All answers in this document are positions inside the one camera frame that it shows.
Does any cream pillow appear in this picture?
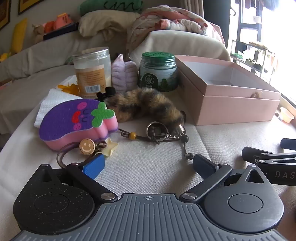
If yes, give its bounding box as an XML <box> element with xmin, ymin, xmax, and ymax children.
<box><xmin>79</xmin><ymin>10</ymin><xmax>141</xmax><ymax>39</ymax></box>

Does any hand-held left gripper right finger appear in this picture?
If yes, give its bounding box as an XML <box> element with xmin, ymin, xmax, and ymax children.
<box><xmin>180</xmin><ymin>153</ymin><xmax>267</xmax><ymax>205</ymax></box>

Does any smiley face keychain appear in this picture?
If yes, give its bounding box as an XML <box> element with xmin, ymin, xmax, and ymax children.
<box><xmin>57</xmin><ymin>138</ymin><xmax>119</xmax><ymax>169</ymax></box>

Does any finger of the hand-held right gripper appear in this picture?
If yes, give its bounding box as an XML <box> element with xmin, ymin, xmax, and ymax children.
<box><xmin>242</xmin><ymin>147</ymin><xmax>296</xmax><ymax>164</ymax></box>
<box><xmin>280</xmin><ymin>138</ymin><xmax>296</xmax><ymax>151</ymax></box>

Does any lavender fuzzy plush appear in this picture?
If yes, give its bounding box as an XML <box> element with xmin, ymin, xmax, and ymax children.
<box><xmin>111</xmin><ymin>54</ymin><xmax>138</xmax><ymax>93</ymax></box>

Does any clear jar with beige label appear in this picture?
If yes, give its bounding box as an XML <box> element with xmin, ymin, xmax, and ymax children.
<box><xmin>72</xmin><ymin>47</ymin><xmax>112</xmax><ymax>100</ymax></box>

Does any purple eggplant sponge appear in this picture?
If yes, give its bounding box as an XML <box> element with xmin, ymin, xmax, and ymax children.
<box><xmin>39</xmin><ymin>98</ymin><xmax>119</xmax><ymax>151</ymax></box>

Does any dark blue book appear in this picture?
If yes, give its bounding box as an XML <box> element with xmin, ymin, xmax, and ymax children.
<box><xmin>43</xmin><ymin>22</ymin><xmax>79</xmax><ymax>41</ymax></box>

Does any cream fringed blanket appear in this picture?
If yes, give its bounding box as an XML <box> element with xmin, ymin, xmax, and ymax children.
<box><xmin>148</xmin><ymin>30</ymin><xmax>232</xmax><ymax>62</ymax></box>

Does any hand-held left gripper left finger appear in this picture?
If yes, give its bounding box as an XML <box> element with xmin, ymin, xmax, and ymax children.
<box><xmin>38</xmin><ymin>154</ymin><xmax>118</xmax><ymax>202</ymax></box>

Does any green cushion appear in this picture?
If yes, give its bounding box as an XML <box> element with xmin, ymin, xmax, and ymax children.
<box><xmin>80</xmin><ymin>0</ymin><xmax>144</xmax><ymax>14</ymax></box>

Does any green glass jar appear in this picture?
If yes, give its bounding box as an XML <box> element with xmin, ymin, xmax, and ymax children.
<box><xmin>137</xmin><ymin>52</ymin><xmax>178</xmax><ymax>93</ymax></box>

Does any pink cardboard box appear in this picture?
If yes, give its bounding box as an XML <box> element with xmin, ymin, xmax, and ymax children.
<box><xmin>174</xmin><ymin>55</ymin><xmax>281</xmax><ymax>126</ymax></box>

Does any black hair clip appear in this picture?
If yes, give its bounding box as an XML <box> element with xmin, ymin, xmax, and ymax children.
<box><xmin>97</xmin><ymin>87</ymin><xmax>116</xmax><ymax>100</ymax></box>

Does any small orange plastic cup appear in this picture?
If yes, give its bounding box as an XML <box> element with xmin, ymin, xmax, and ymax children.
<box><xmin>276</xmin><ymin>107</ymin><xmax>295</xmax><ymax>123</ymax></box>

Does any metal shelf rack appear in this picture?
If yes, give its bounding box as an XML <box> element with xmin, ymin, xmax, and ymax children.
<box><xmin>230</xmin><ymin>40</ymin><xmax>278</xmax><ymax>78</ymax></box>

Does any orange plush toy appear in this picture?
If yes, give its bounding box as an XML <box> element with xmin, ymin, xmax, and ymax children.
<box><xmin>44</xmin><ymin>13</ymin><xmax>73</xmax><ymax>33</ymax></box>

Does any grey sofa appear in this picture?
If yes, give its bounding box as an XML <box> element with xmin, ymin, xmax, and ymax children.
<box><xmin>0</xmin><ymin>22</ymin><xmax>232</xmax><ymax>98</ymax></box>

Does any white folded cloth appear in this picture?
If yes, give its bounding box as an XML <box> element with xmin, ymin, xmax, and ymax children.
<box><xmin>34</xmin><ymin>89</ymin><xmax>82</xmax><ymax>128</ymax></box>

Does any beige plush toy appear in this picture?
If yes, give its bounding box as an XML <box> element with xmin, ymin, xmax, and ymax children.
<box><xmin>32</xmin><ymin>24</ymin><xmax>45</xmax><ymax>43</ymax></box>

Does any yellow plush toy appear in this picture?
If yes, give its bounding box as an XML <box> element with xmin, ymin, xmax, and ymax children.
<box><xmin>10</xmin><ymin>18</ymin><xmax>28</xmax><ymax>54</ymax></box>

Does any yellow framed picture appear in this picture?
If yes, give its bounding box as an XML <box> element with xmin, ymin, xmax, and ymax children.
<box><xmin>0</xmin><ymin>0</ymin><xmax>12</xmax><ymax>30</ymax></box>
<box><xmin>18</xmin><ymin>0</ymin><xmax>44</xmax><ymax>15</ymax></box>

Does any beige curtain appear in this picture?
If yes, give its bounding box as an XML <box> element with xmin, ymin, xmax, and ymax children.
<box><xmin>180</xmin><ymin>0</ymin><xmax>205</xmax><ymax>18</ymax></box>

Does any brown furry tail keychain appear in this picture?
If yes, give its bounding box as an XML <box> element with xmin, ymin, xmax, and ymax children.
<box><xmin>103</xmin><ymin>88</ymin><xmax>188</xmax><ymax>145</ymax></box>

